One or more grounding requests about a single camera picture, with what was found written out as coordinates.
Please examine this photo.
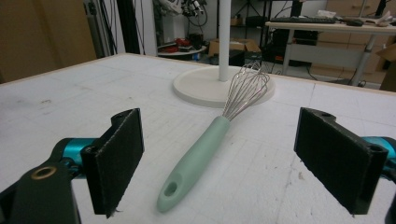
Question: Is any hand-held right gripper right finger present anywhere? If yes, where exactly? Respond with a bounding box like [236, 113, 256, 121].
[293, 106, 396, 216]

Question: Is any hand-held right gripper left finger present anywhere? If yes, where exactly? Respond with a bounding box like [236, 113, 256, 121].
[62, 107, 145, 218]

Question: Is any green handled wire whisk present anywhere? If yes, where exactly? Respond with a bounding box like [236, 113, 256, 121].
[156, 62, 271, 214]

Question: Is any white hook stand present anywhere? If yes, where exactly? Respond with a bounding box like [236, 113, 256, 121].
[172, 0, 276, 109]

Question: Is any white gridded mat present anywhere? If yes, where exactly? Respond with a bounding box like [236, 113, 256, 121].
[0, 54, 396, 224]

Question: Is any large printed cardboard box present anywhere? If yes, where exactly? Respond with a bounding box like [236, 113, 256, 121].
[375, 43, 396, 92]

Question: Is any black computer tower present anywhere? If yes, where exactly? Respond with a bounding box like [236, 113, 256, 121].
[262, 29, 295, 63]

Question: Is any white desk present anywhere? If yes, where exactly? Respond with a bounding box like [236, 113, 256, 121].
[264, 21, 396, 87]

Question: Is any round white table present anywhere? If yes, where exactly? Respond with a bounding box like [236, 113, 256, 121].
[157, 45, 208, 58]

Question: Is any black keyboard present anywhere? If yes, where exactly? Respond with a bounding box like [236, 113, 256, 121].
[270, 16, 338, 25]

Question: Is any brown panel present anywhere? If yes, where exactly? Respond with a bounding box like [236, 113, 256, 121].
[0, 0, 97, 84]

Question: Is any open cardboard box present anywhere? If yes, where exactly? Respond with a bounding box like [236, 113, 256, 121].
[207, 37, 262, 58]

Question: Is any black frame post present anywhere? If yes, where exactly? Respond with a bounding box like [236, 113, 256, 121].
[116, 0, 141, 54]

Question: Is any white machine with cables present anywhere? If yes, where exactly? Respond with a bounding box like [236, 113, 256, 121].
[153, 0, 209, 27]

